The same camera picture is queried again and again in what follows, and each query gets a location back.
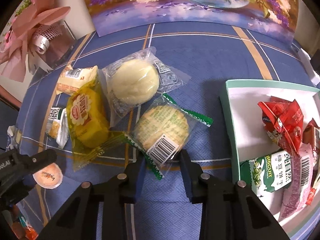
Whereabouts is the green white biscuit pack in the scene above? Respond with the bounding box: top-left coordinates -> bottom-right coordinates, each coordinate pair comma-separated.
240,151 -> 292,197

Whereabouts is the yellow cake snack pack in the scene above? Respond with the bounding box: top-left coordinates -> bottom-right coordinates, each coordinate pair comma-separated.
66,78 -> 127,172

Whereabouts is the red orange patterned snack pack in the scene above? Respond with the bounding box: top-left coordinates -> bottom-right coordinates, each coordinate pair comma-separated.
305,164 -> 320,205

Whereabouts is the pink barcode snack pack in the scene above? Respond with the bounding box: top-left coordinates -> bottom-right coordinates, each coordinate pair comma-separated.
278,143 -> 315,221

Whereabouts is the round cracker green-edged pack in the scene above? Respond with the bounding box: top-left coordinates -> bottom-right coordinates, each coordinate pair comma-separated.
126,94 -> 213,180

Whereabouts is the red crinkled snack bag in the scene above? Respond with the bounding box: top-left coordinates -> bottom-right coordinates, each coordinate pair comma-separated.
258,96 -> 304,158

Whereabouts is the dark red white snack pack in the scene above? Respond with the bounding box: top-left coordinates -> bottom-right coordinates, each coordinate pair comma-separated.
303,119 -> 319,154

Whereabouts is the orange cream cake pack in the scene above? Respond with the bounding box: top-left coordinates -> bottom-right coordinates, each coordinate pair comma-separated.
56,64 -> 98,95

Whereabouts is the clear pack white bun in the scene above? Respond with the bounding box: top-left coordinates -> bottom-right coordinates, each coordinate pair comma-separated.
102,47 -> 191,119

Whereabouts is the orange jelly cup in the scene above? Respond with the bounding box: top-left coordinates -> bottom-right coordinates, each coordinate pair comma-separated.
33,163 -> 63,189

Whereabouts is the white green cracker pack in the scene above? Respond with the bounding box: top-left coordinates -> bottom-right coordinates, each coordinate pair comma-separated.
46,107 -> 69,149

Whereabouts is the white tray green rim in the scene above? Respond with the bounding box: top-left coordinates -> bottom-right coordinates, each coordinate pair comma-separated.
220,79 -> 319,239

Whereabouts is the pink flower bouquet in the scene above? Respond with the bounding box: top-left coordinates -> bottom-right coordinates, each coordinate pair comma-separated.
1,0 -> 74,82

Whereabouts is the blue plaid tablecloth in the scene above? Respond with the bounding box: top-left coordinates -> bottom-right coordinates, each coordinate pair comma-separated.
19,22 -> 312,239

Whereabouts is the white power strip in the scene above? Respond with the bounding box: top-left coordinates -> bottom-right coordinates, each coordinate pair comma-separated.
298,48 -> 320,86

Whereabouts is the floral painting canvas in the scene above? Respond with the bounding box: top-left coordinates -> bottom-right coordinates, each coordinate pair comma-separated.
84,0 -> 298,43

